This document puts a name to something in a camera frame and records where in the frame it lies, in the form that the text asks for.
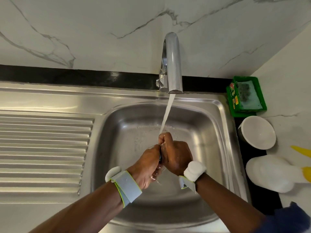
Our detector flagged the stainless steel sink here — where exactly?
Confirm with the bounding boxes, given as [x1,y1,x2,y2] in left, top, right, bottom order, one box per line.
[0,81,252,233]

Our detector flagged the person's left forearm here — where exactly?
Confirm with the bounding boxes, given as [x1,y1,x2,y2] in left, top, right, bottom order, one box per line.
[29,181,124,233]

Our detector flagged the white left wrist tracker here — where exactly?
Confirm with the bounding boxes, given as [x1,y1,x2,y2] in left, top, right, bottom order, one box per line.
[105,166,144,208]

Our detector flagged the chrome faucet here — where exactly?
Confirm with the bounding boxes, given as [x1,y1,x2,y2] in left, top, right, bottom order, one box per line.
[155,32,184,94]

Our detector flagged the white bowl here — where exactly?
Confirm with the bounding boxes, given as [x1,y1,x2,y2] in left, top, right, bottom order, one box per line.
[237,115,277,150]

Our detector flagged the white yellow spray bottle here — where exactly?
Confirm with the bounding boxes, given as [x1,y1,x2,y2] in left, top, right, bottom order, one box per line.
[245,144,311,194]

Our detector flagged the person's left hand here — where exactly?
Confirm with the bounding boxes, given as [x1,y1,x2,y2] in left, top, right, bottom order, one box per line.
[127,144,163,191]

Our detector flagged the person's right hand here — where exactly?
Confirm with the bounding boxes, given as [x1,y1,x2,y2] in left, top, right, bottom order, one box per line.
[158,132,194,177]

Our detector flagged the person's right forearm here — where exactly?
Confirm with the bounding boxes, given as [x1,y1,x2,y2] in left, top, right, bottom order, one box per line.
[195,173,267,233]

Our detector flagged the green soap tray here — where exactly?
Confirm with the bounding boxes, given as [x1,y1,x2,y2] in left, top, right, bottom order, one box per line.
[225,76,268,118]

